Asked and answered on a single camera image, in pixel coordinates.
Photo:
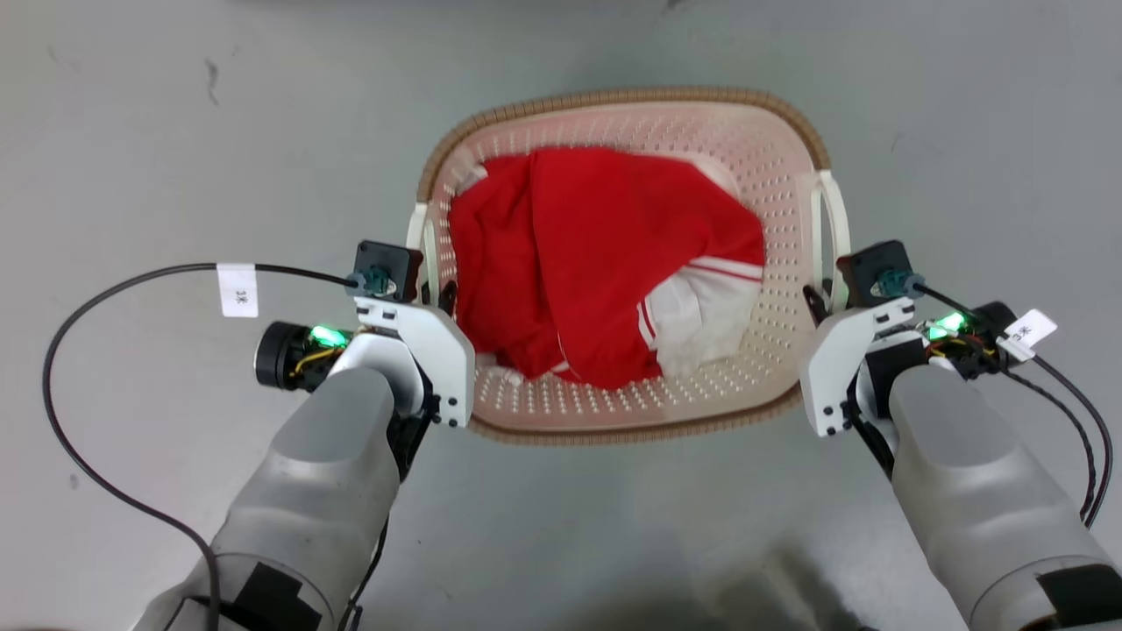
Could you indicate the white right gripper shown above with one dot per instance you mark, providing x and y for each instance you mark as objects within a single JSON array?
[{"x": 833, "y": 359}]

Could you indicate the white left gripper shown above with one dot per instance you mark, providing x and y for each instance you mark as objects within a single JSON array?
[{"x": 431, "y": 346}]

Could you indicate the pink laundry basket brown rim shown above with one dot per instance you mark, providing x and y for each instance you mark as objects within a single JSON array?
[{"x": 614, "y": 412}]

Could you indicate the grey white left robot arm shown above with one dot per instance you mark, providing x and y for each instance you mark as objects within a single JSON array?
[{"x": 307, "y": 491}]

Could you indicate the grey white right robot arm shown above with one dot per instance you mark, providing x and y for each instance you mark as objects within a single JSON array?
[{"x": 982, "y": 473}]

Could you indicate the red garment with white stripes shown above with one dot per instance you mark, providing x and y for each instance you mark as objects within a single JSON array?
[{"x": 596, "y": 254}]

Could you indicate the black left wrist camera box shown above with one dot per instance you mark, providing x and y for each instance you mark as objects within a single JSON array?
[{"x": 390, "y": 263}]

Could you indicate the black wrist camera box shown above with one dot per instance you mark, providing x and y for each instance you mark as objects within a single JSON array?
[
  {"x": 872, "y": 267},
  {"x": 390, "y": 263}
]

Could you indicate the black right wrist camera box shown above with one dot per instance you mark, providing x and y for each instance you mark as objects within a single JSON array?
[{"x": 872, "y": 267}]

